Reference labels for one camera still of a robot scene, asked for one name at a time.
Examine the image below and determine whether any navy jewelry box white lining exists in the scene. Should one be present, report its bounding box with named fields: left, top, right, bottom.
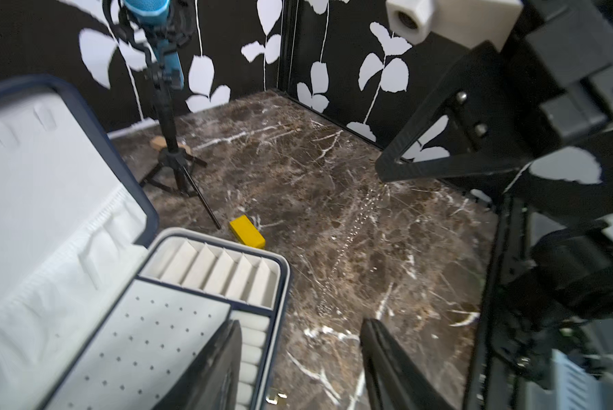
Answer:
left=0, top=75, right=291, bottom=409

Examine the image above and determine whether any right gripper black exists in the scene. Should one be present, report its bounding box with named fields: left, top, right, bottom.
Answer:
left=376, top=1, right=613, bottom=205

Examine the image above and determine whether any silver jewelry chain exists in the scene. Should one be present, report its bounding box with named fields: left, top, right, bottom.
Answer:
left=316, top=183, right=390, bottom=319

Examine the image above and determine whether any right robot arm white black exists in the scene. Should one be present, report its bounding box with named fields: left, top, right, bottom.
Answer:
left=376, top=1, right=613, bottom=329

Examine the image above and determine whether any yellow block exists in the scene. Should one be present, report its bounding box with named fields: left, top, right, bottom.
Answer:
left=229, top=215, right=267, bottom=249

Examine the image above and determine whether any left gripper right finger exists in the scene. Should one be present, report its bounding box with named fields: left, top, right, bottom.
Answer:
left=359, top=318, right=452, bottom=409

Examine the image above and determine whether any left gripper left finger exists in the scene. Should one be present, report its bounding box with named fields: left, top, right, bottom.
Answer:
left=154, top=320, right=242, bottom=410

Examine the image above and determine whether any small wooden block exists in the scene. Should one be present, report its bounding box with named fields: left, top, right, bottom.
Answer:
left=149, top=136, right=192, bottom=155

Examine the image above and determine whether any blue microphone on tripod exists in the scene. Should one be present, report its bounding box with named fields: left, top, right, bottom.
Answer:
left=101, top=1, right=221, bottom=229

